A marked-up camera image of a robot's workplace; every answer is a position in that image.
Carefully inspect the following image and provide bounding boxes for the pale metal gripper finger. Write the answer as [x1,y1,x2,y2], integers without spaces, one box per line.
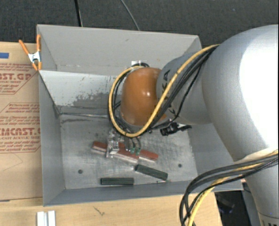
[107,132,118,145]
[105,143,120,159]

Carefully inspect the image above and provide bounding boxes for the red-brown flat block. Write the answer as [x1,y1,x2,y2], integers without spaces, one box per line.
[91,140,159,163]

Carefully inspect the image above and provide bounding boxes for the grey metal bin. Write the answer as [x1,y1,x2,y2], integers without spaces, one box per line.
[36,24,244,207]

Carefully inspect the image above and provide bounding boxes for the dark green flat block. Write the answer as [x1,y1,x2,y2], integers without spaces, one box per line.
[100,177,135,186]
[134,164,169,181]

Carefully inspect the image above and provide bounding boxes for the brown cardboard board red print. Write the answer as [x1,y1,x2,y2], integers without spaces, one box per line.
[0,40,44,202]

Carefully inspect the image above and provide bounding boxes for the black cylinder on white bracket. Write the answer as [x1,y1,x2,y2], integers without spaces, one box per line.
[159,122,192,137]

